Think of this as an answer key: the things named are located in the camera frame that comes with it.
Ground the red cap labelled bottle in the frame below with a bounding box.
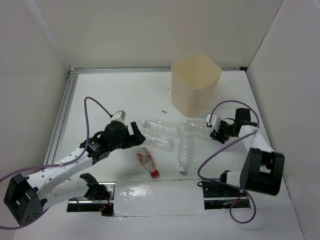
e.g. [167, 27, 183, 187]
[136, 147, 160, 179]

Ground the clear bottle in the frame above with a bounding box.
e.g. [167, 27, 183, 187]
[140, 119, 186, 138]
[181, 120, 212, 140]
[144, 134, 173, 152]

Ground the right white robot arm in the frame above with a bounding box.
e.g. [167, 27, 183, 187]
[205, 108, 285, 196]

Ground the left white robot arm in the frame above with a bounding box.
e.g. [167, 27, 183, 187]
[3, 120, 146, 227]

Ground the beige plastic bin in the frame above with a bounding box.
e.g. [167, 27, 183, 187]
[170, 52, 222, 117]

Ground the clear bottle pointing down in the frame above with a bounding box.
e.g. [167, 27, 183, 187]
[177, 132, 192, 175]

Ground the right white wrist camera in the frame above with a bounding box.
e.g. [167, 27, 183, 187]
[205, 114, 222, 131]

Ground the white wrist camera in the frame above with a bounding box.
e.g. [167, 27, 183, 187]
[110, 110, 126, 125]
[205, 114, 222, 131]

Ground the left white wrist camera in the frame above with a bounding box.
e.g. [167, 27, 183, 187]
[110, 110, 126, 125]

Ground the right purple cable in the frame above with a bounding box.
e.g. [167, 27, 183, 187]
[197, 100, 261, 225]

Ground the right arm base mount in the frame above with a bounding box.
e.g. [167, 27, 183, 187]
[197, 181, 251, 210]

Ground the aluminium frame rail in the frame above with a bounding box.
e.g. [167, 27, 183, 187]
[44, 68, 254, 182]

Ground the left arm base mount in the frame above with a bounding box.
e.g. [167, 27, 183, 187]
[66, 182, 116, 217]

